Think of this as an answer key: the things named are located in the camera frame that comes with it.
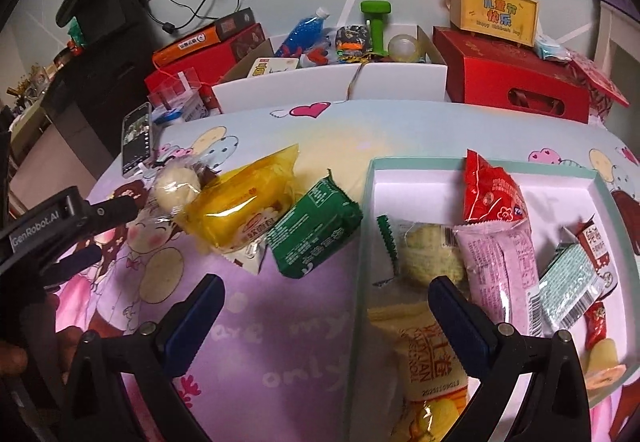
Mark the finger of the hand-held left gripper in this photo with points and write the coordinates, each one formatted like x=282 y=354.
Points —
x=112 y=212
x=75 y=264

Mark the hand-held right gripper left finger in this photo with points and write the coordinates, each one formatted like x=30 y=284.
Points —
x=195 y=319

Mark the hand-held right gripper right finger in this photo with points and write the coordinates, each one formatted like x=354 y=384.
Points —
x=460 y=322

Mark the beige swiss roll packet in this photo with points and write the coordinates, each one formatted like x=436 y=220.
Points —
x=432 y=372

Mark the pink snack packet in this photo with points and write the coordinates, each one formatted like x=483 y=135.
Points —
x=500 y=277

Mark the clear green-edged cookie packet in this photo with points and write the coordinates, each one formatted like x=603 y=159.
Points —
x=425 y=252

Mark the mint green snack packet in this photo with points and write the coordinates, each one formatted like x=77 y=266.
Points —
x=570 y=287

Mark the white tray with teal rim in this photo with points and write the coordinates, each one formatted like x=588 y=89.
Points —
x=415 y=182

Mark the person's left hand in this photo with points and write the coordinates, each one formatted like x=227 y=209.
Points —
x=12 y=359

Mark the clear wrapped cream bun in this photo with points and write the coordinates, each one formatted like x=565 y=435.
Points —
x=175 y=187

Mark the smartphone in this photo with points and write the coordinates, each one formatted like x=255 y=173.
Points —
x=136 y=139

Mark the printed cartoon blanket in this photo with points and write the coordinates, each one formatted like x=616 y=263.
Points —
x=300 y=332

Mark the yellow snack packet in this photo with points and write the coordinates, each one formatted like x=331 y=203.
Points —
x=235 y=207

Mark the black cabinet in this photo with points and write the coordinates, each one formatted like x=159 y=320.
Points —
x=100 y=87

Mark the clear plastic box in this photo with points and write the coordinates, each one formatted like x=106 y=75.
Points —
x=175 y=94

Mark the small red candy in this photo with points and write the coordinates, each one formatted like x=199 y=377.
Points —
x=596 y=324

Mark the dark green snack packet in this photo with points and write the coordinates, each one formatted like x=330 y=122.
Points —
x=312 y=227

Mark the red and white snack packet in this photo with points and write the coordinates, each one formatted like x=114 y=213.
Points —
x=597 y=252

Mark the red gift box with ribbon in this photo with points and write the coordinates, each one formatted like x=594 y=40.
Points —
x=215 y=59

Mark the orange box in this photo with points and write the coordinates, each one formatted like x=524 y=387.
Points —
x=200 y=39

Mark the small yellow and white box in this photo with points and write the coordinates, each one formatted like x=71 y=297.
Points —
x=272 y=67

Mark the white cardboard box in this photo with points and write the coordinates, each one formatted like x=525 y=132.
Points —
x=300 y=84

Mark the red gift box with cutout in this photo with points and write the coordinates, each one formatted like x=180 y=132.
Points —
x=490 y=72

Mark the blue bottle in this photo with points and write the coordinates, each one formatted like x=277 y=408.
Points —
x=305 y=29

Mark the clear tape roll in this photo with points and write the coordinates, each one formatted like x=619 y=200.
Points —
x=405 y=48

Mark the light blue packet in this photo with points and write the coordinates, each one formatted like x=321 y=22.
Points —
x=550 y=47

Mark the colourful toy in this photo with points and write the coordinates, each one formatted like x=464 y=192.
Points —
x=352 y=42

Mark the green dumbbell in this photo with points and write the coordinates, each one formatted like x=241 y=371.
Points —
x=376 y=22

